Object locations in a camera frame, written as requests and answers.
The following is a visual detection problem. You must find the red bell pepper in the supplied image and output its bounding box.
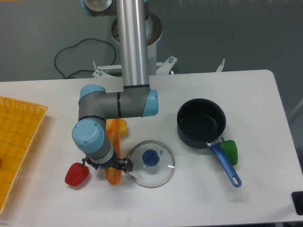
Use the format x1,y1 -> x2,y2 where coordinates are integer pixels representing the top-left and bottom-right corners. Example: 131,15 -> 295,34
64,158 -> 89,187

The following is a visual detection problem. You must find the black cable on floor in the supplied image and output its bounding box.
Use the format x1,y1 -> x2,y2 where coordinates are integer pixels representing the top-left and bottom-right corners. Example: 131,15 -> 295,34
54,38 -> 117,79

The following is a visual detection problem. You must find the glass lid blue knob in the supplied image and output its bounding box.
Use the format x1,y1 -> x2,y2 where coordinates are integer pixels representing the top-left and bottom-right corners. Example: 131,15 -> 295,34
128,140 -> 176,188

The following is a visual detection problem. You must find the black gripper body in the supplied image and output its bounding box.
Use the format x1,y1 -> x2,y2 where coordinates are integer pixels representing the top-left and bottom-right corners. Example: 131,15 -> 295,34
92,156 -> 121,169

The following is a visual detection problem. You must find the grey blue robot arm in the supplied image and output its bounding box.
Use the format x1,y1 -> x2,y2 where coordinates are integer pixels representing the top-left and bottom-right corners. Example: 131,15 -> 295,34
71,0 -> 159,173

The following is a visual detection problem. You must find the green bell pepper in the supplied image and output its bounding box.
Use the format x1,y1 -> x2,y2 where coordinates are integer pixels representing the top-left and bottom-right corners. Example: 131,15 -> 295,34
220,137 -> 238,166

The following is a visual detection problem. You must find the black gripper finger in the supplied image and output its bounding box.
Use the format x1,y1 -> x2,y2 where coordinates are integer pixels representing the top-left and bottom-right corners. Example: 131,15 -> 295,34
85,156 -> 96,167
119,158 -> 134,173

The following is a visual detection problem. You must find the dark pot blue handle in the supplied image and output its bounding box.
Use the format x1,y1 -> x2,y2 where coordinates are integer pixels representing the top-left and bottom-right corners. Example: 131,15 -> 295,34
177,98 -> 242,187

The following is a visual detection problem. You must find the yellow bell pepper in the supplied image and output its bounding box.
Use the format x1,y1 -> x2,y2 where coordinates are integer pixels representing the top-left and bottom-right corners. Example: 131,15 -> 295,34
118,119 -> 128,137

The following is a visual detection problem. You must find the black device at edge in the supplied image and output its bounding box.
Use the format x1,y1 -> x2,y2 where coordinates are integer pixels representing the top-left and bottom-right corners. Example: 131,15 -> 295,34
291,191 -> 303,216

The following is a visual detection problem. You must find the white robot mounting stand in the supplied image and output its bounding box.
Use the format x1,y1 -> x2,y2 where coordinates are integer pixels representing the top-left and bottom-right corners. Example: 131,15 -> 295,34
92,13 -> 226,79

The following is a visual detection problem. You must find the long orange baguette bread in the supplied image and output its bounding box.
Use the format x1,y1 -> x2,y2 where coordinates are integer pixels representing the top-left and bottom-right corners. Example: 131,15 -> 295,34
105,119 -> 121,185

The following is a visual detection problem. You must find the yellow plastic basket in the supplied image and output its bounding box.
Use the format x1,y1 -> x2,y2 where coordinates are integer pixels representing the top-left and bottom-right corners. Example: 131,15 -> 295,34
0,96 -> 48,213

